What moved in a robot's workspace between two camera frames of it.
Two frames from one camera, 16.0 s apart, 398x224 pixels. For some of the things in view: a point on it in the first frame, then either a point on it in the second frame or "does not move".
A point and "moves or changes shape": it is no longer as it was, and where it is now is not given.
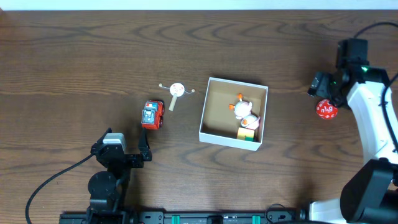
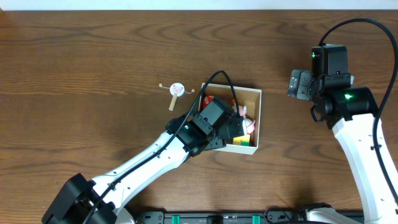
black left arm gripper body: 123,158 to 236,128
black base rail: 272,216 does not move
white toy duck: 243,111 moves or changes shape
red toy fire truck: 152,114 to 207,99
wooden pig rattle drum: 178,89 does not move
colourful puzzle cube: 245,134 moves or changes shape
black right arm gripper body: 326,84 to 303,79
